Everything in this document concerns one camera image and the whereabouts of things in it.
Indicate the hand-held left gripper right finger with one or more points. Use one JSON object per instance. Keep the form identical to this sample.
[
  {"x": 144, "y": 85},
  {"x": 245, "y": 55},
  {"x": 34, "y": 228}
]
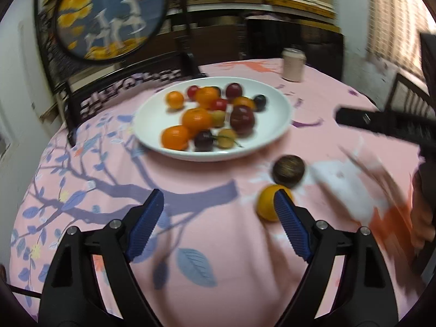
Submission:
[{"x": 293, "y": 228}]

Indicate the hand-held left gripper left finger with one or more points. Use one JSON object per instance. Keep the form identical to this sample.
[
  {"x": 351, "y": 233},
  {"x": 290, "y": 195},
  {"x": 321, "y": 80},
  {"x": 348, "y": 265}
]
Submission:
[{"x": 144, "y": 228}]

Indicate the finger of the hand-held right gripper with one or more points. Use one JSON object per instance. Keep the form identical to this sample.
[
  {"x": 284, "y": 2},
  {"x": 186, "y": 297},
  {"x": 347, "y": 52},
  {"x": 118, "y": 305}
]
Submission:
[{"x": 374, "y": 121}]

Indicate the dark brown round fruit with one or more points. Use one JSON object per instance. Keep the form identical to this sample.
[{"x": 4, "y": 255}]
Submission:
[{"x": 289, "y": 171}]

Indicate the white oval plate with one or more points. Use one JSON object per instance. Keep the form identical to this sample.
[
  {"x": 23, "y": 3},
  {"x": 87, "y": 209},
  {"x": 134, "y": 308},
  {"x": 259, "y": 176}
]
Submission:
[{"x": 150, "y": 122}]

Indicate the yellow longan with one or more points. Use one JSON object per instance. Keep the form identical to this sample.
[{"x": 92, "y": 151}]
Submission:
[{"x": 218, "y": 118}]

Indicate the red cherry tomato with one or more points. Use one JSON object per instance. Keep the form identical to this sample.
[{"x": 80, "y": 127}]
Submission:
[
  {"x": 192, "y": 91},
  {"x": 219, "y": 104}
]

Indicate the person's right hand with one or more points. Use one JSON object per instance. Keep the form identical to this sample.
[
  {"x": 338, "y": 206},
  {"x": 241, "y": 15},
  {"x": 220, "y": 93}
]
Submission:
[{"x": 424, "y": 211}]

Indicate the dark wooden chair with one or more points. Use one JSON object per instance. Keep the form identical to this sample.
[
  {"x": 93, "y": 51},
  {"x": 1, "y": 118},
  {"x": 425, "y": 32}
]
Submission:
[{"x": 408, "y": 92}]

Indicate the pink printed tablecloth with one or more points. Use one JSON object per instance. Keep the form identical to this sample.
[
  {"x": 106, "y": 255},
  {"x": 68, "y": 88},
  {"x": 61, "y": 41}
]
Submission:
[{"x": 204, "y": 211}]

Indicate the beige beverage can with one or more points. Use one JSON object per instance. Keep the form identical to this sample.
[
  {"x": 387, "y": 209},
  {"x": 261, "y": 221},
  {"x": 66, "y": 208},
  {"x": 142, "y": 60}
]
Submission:
[{"x": 293, "y": 64}]

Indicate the woven bamboo blind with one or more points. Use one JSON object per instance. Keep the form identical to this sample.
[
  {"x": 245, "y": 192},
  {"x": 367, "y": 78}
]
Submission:
[{"x": 391, "y": 17}]

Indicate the brown wooden chair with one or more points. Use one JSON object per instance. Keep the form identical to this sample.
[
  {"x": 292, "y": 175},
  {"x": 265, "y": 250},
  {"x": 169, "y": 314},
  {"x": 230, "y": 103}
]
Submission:
[{"x": 211, "y": 41}]

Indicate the black wooden chair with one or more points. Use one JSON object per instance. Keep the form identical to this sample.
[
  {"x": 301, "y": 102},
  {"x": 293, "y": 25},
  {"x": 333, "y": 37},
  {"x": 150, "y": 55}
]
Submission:
[{"x": 109, "y": 17}]

